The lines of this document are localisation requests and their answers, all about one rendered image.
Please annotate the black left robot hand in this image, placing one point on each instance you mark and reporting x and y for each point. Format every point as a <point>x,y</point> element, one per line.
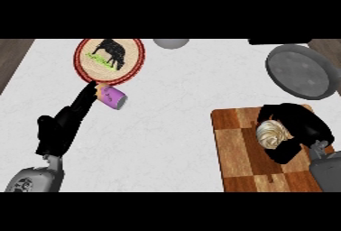
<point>59,126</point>

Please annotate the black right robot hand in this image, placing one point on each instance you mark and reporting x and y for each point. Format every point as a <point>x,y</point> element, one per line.
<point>305,126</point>

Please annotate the cream frosted cupcake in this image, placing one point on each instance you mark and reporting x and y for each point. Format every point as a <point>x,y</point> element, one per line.
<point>270,134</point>

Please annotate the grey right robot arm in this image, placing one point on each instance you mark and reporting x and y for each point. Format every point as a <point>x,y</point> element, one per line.
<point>323,168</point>

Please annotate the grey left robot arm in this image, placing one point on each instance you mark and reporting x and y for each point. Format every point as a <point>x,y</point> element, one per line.
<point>37,177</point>

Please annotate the checkered wooden cutting board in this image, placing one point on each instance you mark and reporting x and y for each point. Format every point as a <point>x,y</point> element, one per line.
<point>248,150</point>

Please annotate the grey round pan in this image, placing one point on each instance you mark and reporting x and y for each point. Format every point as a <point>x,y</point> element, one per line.
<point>301,72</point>

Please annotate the purple can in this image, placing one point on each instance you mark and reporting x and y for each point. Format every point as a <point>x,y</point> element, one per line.
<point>112,97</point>

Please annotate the round cow print plate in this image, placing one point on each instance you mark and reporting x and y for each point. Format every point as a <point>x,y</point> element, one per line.
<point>109,60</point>

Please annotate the black appliance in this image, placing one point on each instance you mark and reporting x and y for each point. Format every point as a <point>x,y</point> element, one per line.
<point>279,41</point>

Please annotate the grey round bowl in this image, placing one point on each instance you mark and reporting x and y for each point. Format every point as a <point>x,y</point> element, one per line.
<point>170,42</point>

